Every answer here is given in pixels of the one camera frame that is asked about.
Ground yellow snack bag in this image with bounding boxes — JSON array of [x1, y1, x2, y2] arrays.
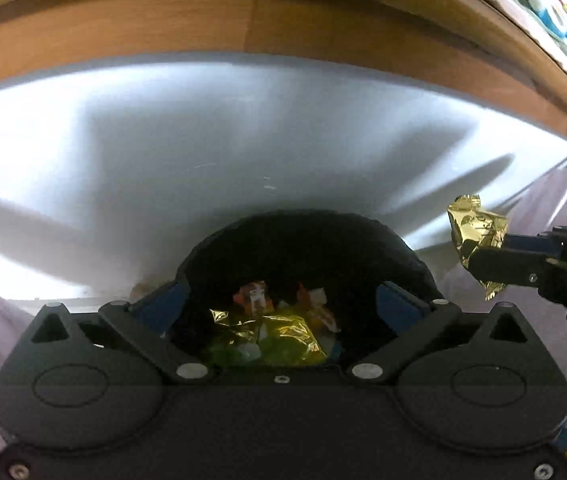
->
[[262, 310, 327, 367]]

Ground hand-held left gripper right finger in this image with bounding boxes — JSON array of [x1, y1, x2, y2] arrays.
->
[[346, 280, 534, 386]]

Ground gold and red foil wrapper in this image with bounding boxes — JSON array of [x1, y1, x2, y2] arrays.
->
[[447, 195, 509, 302]]

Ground orange and red snack packet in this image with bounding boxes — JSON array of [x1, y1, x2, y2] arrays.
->
[[234, 281, 277, 317]]

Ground person's pale pink pants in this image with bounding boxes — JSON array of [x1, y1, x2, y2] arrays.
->
[[0, 167, 567, 471]]

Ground wooden bed frame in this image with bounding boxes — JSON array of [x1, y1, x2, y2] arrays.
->
[[0, 0, 567, 156]]

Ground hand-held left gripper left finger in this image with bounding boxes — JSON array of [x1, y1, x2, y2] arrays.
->
[[28, 280, 214, 386]]

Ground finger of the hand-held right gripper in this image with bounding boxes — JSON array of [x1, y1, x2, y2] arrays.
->
[[503, 232, 561, 258], [469, 246, 547, 288]]

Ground black trash bin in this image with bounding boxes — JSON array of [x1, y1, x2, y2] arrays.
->
[[168, 210, 441, 368]]

